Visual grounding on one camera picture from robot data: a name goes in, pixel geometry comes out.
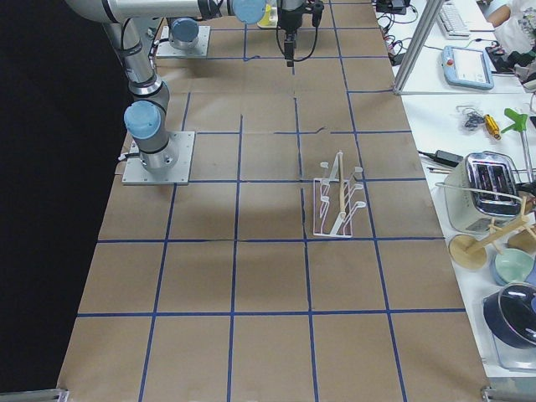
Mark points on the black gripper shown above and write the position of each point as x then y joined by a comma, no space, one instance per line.
289,17

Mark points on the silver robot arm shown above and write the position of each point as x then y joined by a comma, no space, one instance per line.
145,117
183,32

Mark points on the cream plastic tray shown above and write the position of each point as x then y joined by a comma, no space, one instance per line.
274,18

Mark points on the white keyboard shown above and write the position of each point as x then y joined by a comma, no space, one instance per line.
451,23

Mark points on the blue teach pendant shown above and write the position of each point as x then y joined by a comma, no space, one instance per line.
467,68

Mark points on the black power adapter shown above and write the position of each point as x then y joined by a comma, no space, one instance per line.
443,157

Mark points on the beige plastic bin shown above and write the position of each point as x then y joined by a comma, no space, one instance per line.
463,214

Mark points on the silver toaster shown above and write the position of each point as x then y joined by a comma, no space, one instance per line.
492,172

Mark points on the green topped metal stand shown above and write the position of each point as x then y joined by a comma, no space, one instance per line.
520,125

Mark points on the wooden mug tree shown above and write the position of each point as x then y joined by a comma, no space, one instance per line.
470,253

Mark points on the teal ceramic bowl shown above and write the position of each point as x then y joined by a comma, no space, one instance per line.
511,265

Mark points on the dark blue pot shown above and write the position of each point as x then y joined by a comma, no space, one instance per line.
510,314

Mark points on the clear plastic container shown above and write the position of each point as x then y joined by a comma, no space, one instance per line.
514,359

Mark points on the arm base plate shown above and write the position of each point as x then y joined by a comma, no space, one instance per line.
171,165
196,49

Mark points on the aluminium frame post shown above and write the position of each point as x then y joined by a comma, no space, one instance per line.
420,35

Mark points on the white wire cup rack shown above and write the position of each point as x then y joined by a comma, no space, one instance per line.
333,201

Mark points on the yellow handled screwdriver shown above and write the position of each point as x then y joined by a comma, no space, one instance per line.
492,127

